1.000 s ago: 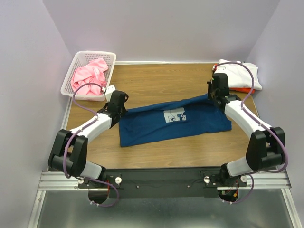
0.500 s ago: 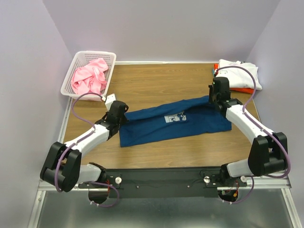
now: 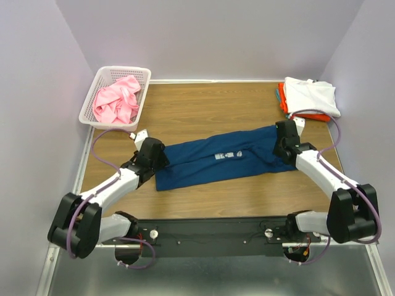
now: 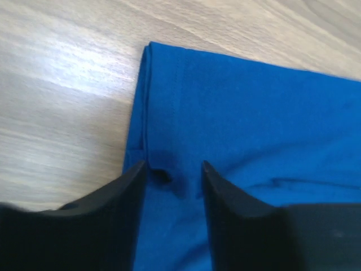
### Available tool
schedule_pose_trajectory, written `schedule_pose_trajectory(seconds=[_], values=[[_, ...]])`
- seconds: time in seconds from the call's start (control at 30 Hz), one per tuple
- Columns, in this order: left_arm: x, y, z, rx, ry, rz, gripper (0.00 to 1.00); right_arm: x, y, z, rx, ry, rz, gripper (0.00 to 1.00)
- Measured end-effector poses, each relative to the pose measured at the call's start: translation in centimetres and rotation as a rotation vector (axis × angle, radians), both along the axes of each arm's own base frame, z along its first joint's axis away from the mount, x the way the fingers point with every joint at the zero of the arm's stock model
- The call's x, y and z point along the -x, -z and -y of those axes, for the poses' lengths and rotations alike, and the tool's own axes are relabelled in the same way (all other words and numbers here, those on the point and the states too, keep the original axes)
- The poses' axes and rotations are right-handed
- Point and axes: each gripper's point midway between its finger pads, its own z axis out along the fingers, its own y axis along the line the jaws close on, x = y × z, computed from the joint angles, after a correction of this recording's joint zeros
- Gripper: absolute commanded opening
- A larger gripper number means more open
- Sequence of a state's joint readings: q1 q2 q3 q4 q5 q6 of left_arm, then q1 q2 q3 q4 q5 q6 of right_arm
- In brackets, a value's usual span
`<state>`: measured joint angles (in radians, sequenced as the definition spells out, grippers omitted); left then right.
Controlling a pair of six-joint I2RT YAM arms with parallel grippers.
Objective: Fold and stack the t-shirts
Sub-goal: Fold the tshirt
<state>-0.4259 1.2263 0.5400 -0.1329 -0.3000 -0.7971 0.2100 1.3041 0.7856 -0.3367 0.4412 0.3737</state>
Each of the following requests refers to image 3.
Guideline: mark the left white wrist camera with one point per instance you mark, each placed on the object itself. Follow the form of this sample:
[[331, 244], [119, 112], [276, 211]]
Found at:
[[138, 138]]

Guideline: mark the white folded t-shirt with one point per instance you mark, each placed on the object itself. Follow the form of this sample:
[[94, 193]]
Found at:
[[309, 94]]

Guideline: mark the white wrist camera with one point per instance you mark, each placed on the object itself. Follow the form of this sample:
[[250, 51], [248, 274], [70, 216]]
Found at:
[[138, 138], [300, 124]]

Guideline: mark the pink t-shirt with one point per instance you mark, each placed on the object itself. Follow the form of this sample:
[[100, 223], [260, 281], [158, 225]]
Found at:
[[117, 103]]

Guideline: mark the left aluminium side rail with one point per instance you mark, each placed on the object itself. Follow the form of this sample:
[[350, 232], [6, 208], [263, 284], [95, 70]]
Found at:
[[76, 189]]

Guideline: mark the teal folded t-shirt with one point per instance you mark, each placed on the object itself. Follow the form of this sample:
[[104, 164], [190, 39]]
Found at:
[[278, 97]]

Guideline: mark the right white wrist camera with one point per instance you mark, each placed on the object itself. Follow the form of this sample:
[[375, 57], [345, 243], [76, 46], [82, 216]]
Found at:
[[300, 124]]

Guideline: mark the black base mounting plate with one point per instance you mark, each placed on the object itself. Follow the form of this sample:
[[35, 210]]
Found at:
[[219, 237]]

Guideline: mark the dark blue printed t-shirt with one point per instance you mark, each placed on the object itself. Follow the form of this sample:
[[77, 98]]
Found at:
[[221, 157]]

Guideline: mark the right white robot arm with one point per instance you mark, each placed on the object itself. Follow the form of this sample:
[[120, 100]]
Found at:
[[353, 213]]

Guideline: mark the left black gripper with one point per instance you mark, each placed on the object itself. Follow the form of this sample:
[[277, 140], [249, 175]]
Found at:
[[163, 160]]

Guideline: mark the white plastic laundry basket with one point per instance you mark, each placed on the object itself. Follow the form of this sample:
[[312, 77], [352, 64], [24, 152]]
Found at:
[[106, 76]]

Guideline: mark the orange folded t-shirt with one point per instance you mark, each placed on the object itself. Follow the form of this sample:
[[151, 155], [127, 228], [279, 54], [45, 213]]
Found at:
[[318, 117]]

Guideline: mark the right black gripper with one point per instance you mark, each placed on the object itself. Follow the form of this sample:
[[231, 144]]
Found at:
[[275, 150]]

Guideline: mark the aluminium frame rail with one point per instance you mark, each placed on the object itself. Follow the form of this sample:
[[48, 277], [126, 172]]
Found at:
[[82, 236]]

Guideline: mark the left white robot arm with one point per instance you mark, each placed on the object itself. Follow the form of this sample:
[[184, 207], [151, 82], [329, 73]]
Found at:
[[95, 202]]

